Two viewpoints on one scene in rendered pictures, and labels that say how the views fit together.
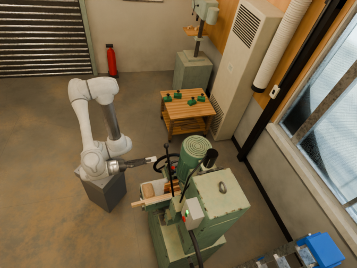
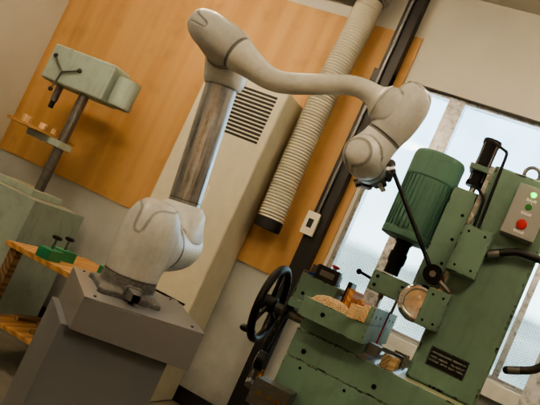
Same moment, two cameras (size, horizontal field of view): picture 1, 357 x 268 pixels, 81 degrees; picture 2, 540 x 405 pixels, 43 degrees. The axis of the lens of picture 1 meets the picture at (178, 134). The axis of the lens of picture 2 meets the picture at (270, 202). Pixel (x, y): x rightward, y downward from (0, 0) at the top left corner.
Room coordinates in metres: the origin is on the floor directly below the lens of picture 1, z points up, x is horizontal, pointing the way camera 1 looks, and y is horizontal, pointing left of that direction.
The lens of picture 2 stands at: (-0.59, 1.77, 0.97)
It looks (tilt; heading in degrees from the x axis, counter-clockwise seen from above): 4 degrees up; 317
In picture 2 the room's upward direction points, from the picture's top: 24 degrees clockwise
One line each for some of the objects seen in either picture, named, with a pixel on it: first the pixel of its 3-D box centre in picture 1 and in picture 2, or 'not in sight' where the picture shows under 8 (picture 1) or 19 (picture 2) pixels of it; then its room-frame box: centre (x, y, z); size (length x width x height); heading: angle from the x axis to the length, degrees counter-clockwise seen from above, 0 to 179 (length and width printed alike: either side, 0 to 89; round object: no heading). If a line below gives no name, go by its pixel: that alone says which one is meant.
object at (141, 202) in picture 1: (168, 195); (366, 314); (0.71, -0.02, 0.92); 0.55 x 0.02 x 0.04; 117
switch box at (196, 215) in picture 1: (192, 214); (525, 214); (0.41, -0.14, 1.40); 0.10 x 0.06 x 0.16; 27
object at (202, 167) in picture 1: (209, 163); (484, 164); (0.64, -0.18, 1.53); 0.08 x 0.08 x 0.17; 27
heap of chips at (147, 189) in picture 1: (148, 190); (333, 302); (0.72, 0.14, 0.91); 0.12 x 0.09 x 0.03; 27
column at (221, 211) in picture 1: (204, 217); (484, 286); (0.50, -0.26, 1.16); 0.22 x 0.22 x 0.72; 27
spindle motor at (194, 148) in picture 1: (192, 160); (423, 199); (0.76, -0.12, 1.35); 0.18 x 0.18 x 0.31
